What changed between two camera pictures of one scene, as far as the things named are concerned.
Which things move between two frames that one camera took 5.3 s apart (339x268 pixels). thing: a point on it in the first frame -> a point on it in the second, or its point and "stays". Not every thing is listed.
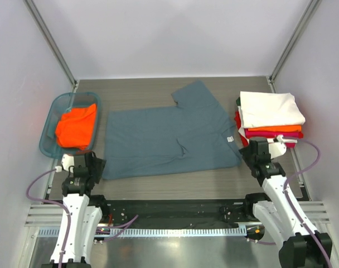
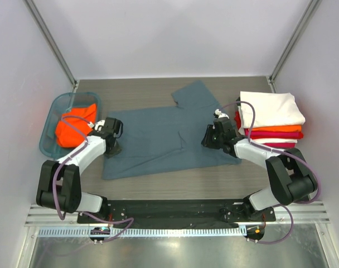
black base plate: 179,211 stays
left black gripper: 99,164 -> 109,152
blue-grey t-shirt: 194,133 stays
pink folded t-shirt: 285,134 stays
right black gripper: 246,153 -> 209,137
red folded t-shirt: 238,120 stays
